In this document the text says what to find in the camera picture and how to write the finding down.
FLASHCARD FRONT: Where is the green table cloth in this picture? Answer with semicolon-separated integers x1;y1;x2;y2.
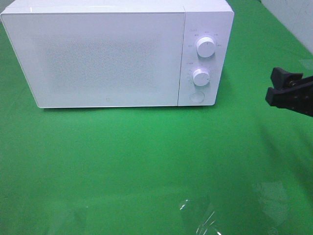
0;0;313;235

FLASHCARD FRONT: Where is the white microwave knob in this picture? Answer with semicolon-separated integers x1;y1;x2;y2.
192;69;210;87
196;36;217;58

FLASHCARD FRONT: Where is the clear tape patch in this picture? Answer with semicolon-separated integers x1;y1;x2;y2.
252;181;290;226
179;196;221;235

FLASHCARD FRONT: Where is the round white door release button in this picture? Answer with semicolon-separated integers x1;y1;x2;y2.
190;91;205;103

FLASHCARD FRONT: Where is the white microwave oven body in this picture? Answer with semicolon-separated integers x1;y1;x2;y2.
0;0;234;108

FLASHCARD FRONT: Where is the white microwave door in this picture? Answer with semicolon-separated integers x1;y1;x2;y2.
1;12;184;108

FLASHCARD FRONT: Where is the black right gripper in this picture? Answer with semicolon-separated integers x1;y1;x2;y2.
265;67;313;117

